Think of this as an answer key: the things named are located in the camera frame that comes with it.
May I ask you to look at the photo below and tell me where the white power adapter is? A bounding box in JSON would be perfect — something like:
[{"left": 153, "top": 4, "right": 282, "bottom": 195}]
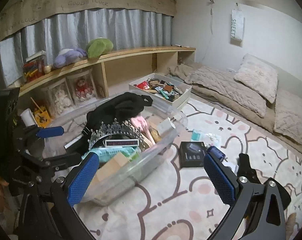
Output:
[{"left": 156, "top": 118, "right": 176, "bottom": 137}]

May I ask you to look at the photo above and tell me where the white box of clutter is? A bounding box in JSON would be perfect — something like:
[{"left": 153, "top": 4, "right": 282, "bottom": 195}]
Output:
[{"left": 129, "top": 73, "right": 191, "bottom": 109}]

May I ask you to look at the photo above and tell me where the plywood wooden block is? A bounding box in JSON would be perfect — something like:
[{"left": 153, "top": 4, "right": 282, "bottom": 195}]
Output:
[{"left": 94, "top": 152, "right": 130, "bottom": 183}]

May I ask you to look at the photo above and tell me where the purple plush toy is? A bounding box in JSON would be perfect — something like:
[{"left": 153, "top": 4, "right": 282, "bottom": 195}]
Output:
[{"left": 53, "top": 48, "right": 88, "bottom": 69}]

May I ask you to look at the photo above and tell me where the folded beige quilt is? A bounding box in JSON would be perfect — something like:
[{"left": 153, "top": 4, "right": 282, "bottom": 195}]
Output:
[{"left": 184, "top": 66, "right": 266, "bottom": 118}]

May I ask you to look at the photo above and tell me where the green plush toy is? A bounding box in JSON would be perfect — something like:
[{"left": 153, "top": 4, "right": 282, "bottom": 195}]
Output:
[{"left": 86, "top": 37, "right": 114, "bottom": 59}]

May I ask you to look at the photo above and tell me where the white hanging paper bag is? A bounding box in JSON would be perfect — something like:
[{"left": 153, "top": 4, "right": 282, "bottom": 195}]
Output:
[{"left": 231, "top": 3, "right": 244, "bottom": 42}]

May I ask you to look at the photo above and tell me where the green tissue pack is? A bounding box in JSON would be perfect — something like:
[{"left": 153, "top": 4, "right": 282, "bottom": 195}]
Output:
[{"left": 82, "top": 147, "right": 141, "bottom": 163}]

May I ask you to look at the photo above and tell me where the blue round case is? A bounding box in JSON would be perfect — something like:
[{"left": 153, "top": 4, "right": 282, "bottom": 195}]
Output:
[{"left": 207, "top": 145, "right": 226, "bottom": 161}]

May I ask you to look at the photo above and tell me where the black glove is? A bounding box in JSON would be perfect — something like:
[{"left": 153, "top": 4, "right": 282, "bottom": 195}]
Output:
[{"left": 236, "top": 152, "right": 293, "bottom": 209}]

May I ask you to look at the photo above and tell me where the clear plastic storage bin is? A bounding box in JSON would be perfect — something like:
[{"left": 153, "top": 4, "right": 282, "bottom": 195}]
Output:
[{"left": 59, "top": 91, "right": 187, "bottom": 206}]

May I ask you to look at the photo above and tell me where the silver tiara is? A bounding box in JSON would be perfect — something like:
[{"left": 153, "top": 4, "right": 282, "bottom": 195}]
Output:
[{"left": 88, "top": 118, "right": 144, "bottom": 150}]

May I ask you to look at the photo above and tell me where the wooden bedside shelf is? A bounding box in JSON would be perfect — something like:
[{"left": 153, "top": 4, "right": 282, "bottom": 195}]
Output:
[{"left": 6, "top": 45, "right": 196, "bottom": 120}]

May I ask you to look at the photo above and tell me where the small black box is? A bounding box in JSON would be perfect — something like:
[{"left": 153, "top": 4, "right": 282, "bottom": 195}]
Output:
[{"left": 178, "top": 141, "right": 206, "bottom": 168}]

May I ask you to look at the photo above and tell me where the large beige pillow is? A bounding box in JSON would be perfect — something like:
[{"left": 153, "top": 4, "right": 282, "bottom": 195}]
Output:
[{"left": 273, "top": 89, "right": 302, "bottom": 145}]

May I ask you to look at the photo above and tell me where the small beige pillow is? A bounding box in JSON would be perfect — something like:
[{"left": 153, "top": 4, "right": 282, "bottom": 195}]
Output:
[{"left": 234, "top": 54, "right": 278, "bottom": 104}]

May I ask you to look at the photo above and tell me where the doll in clear case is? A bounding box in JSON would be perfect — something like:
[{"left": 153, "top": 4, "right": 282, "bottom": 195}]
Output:
[{"left": 66, "top": 69, "right": 98, "bottom": 107}]

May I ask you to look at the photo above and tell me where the bunny print blanket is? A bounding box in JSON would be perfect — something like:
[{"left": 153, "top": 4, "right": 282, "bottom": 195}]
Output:
[{"left": 75, "top": 99, "right": 302, "bottom": 239}]

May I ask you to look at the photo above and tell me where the grey curtain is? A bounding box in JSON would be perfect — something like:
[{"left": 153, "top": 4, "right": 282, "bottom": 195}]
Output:
[{"left": 0, "top": 9, "right": 173, "bottom": 89}]

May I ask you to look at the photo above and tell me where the black cloth bag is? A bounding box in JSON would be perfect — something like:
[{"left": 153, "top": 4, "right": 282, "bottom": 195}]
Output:
[{"left": 82, "top": 92, "right": 153, "bottom": 136}]

